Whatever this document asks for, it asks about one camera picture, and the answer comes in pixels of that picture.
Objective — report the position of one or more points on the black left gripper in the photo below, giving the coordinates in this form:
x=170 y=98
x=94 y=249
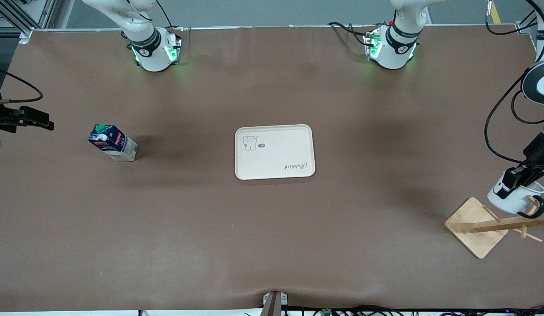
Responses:
x=538 y=153

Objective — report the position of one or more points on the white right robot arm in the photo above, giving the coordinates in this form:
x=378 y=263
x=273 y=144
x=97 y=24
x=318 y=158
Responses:
x=151 y=46

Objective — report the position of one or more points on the aluminium frame profile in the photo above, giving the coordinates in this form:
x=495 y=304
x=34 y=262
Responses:
x=17 y=17
x=528 y=26

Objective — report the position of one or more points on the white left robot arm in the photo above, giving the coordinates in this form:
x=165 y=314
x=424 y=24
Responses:
x=394 y=48

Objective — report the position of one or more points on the wooden mug tree stand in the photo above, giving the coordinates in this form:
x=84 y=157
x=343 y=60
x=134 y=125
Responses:
x=476 y=228

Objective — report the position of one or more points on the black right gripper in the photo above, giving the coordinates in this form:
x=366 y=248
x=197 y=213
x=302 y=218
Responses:
x=0 y=119

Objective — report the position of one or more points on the cream rectangular tray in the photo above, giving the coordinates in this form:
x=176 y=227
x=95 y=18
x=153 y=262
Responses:
x=276 y=153

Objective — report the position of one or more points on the blue white milk carton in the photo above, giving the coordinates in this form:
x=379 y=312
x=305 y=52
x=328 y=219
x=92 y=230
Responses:
x=116 y=145

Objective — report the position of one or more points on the grey table edge bracket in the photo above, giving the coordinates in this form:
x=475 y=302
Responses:
x=275 y=303

